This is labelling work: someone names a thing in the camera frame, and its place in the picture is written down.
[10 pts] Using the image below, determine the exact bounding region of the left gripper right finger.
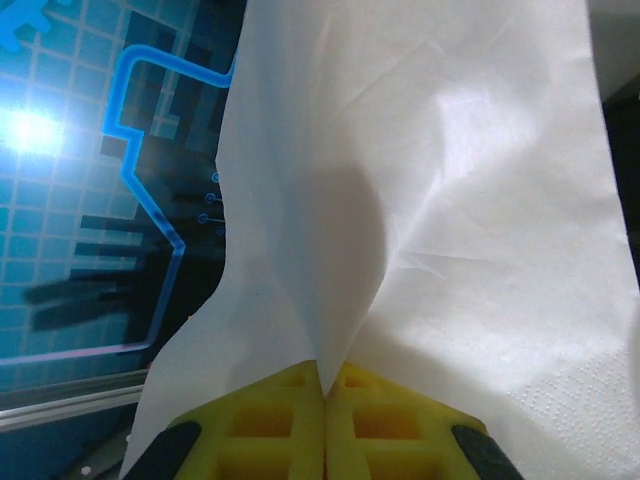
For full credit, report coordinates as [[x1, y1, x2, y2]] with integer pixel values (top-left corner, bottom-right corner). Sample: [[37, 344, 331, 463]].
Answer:
[[324, 362, 524, 480]]

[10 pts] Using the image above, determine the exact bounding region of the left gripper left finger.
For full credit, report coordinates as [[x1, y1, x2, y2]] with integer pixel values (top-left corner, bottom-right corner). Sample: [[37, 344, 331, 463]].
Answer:
[[124, 360, 327, 480]]

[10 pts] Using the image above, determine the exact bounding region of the white paper napkin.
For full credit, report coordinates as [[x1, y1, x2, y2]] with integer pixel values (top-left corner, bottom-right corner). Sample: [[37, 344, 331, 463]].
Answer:
[[118, 0, 640, 480]]

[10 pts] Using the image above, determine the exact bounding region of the aluminium frame post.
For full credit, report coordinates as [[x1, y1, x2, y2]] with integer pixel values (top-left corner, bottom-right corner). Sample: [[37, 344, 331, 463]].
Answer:
[[0, 372, 151, 431]]

